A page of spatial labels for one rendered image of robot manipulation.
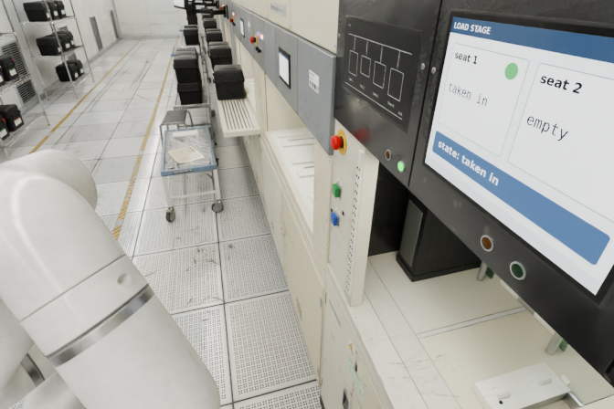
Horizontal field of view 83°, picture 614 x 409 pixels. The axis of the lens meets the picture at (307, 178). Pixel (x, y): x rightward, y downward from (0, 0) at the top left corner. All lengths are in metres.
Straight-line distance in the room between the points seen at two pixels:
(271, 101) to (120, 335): 2.07
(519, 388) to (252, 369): 1.32
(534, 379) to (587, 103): 0.81
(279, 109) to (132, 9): 12.09
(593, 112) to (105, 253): 0.43
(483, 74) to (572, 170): 0.15
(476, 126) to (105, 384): 0.46
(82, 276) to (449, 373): 0.90
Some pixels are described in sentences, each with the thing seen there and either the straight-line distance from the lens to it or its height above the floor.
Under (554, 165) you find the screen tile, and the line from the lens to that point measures 0.42.
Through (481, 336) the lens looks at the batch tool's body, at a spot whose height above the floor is 0.87.
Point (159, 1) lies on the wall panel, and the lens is 14.06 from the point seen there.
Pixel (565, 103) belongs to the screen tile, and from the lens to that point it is 0.41.
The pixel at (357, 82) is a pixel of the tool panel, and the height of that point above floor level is 1.53.
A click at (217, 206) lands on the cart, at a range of 3.04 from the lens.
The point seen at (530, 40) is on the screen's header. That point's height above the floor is 1.67.
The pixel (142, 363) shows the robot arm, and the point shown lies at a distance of 0.34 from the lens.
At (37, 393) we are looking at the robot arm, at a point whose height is 1.02.
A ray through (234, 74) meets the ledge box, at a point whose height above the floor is 1.03.
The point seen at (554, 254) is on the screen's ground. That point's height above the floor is 1.48.
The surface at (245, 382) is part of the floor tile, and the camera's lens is 2.01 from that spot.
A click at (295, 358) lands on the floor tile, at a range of 2.05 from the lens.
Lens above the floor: 1.72
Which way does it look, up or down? 29 degrees down
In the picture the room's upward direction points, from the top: 1 degrees clockwise
